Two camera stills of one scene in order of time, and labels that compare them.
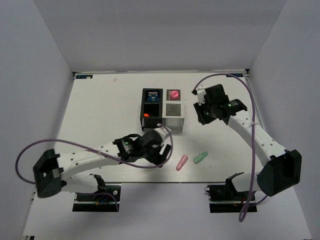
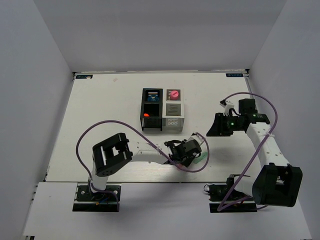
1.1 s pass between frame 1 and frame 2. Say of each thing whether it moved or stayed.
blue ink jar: stayed
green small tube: stayed
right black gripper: moved
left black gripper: moved
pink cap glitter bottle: stayed
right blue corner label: stayed
